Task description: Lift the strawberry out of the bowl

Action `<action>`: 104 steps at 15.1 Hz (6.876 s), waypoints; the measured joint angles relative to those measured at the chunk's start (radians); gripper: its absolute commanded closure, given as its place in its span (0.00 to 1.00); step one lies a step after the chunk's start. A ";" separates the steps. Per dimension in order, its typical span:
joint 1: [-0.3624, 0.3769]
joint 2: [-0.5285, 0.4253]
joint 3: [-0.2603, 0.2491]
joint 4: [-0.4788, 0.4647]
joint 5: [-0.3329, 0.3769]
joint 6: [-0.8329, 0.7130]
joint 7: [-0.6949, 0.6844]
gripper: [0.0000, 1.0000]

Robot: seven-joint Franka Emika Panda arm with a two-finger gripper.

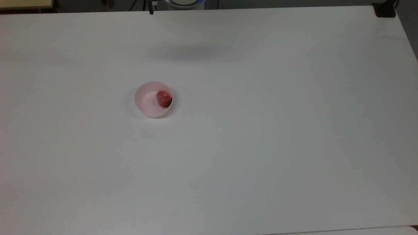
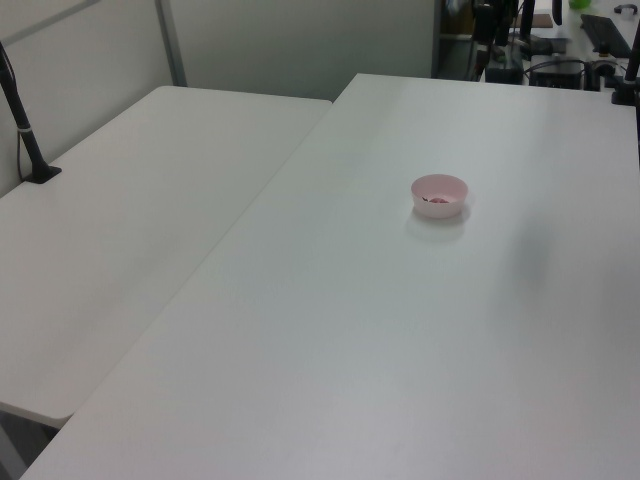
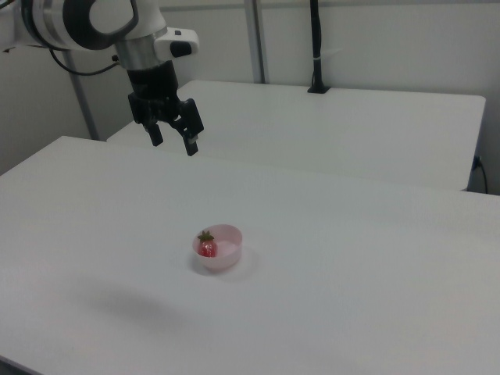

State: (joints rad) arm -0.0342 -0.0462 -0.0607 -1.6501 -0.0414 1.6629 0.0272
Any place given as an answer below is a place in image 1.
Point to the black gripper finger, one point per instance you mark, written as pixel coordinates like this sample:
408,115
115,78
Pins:
109,3
151,8

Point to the red strawberry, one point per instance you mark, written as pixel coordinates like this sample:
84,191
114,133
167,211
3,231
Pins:
163,97

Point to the pink plastic bowl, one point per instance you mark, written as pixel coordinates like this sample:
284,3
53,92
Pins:
147,101

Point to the pale yellow side table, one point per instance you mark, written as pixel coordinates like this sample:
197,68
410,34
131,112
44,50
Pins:
24,3

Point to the black table clamp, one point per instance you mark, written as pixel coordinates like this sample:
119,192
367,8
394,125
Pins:
385,10

